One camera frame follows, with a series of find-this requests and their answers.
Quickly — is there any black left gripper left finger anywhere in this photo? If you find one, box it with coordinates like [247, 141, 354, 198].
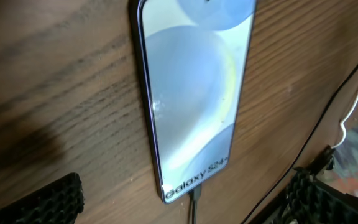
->
[0, 172, 85, 224]

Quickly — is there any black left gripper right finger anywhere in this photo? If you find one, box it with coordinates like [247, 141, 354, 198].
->
[272, 167, 358, 224]

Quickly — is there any black USB charging cable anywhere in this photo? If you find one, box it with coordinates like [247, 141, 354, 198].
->
[187, 43, 358, 224]

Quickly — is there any dark blue Samsung smartphone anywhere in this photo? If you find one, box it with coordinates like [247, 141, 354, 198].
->
[129, 0, 257, 204]

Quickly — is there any white power strip cord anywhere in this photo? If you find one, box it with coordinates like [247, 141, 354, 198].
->
[331, 60, 358, 149]

